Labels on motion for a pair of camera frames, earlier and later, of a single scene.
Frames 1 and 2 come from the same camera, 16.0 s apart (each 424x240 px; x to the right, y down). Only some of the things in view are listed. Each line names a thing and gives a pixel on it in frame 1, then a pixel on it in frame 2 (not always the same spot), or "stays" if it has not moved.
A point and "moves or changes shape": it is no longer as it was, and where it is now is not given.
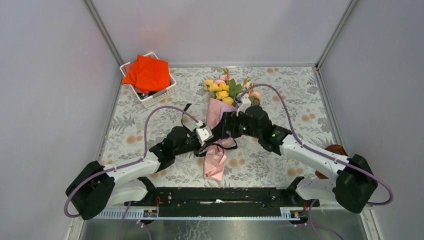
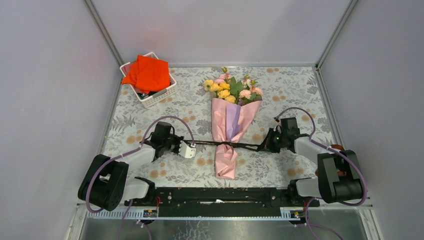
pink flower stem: x=224 y=78 stays
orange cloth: x=148 y=74 stays
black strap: x=202 y=153 -> x=262 y=148
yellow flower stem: x=221 y=90 stays
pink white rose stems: x=248 y=86 moves or changes shape
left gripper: x=199 y=146 -> x=178 y=139
